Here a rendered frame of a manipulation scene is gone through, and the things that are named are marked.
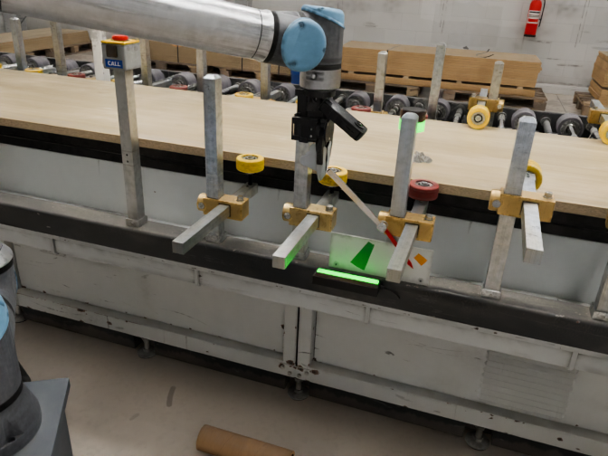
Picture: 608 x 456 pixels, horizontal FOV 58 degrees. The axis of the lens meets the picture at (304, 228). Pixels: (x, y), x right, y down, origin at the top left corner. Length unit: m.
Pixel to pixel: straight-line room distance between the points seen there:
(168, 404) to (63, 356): 0.52
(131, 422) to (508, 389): 1.24
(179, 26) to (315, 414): 1.45
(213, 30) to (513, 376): 1.36
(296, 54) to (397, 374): 1.22
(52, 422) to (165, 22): 0.77
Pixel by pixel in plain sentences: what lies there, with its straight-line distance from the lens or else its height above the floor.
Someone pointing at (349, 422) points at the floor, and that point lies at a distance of 2.03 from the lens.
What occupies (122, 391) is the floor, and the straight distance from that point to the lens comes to 2.18.
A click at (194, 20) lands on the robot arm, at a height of 1.33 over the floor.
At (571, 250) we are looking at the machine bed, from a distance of 1.62.
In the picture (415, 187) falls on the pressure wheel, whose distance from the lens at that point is 1.47.
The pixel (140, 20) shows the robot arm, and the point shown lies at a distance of 0.95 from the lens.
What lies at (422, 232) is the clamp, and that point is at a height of 0.85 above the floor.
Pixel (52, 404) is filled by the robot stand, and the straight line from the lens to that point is 1.26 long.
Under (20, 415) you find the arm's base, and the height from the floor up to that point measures 0.66.
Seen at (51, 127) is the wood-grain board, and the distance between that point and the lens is 2.05.
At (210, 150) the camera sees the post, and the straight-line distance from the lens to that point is 1.48.
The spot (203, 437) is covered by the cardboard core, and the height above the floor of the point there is 0.07.
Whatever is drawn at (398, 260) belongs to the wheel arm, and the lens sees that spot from 1.19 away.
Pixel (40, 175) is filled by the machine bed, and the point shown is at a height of 0.70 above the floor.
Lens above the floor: 1.41
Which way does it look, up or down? 25 degrees down
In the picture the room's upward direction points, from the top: 3 degrees clockwise
